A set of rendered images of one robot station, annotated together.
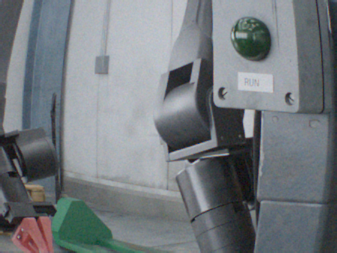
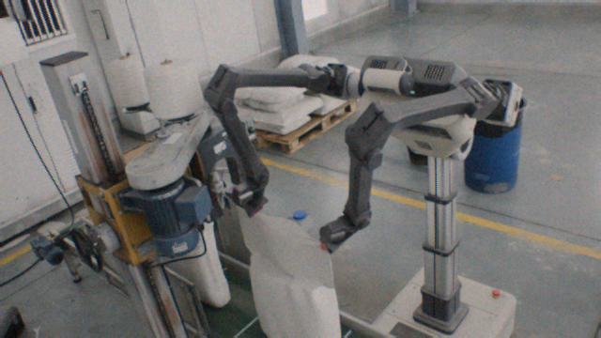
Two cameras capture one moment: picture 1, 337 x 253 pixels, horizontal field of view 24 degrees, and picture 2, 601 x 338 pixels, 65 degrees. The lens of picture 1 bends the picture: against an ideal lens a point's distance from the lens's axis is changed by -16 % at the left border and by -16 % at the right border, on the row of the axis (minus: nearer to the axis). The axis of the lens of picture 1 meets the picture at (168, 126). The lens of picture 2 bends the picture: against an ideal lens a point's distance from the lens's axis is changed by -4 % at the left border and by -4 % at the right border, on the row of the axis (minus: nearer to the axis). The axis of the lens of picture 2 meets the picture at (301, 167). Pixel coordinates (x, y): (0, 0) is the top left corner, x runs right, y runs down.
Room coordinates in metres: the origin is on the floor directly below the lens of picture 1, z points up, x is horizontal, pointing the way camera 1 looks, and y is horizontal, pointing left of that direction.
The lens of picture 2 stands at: (2.44, 0.10, 2.03)
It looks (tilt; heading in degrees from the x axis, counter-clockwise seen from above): 27 degrees down; 179
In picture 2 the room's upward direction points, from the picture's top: 9 degrees counter-clockwise
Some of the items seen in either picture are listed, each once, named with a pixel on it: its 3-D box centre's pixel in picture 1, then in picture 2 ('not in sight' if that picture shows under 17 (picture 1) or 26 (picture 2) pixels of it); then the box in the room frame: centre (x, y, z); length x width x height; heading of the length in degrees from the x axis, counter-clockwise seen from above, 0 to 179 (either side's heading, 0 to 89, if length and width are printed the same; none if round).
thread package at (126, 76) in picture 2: not in sight; (130, 80); (0.73, -0.41, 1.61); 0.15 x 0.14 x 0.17; 44
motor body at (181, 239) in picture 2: not in sight; (170, 217); (1.03, -0.33, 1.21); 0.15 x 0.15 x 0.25
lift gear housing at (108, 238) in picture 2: not in sight; (104, 238); (0.98, -0.59, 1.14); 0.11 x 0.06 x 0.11; 44
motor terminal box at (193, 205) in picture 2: not in sight; (194, 207); (1.07, -0.23, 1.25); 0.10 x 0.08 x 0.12; 159
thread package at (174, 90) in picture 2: not in sight; (173, 87); (0.92, -0.23, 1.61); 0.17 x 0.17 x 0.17
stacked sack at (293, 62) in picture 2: not in sight; (308, 65); (-2.79, 0.45, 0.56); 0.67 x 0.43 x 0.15; 44
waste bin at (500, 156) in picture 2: not in sight; (491, 143); (-0.75, 1.60, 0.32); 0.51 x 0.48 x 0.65; 134
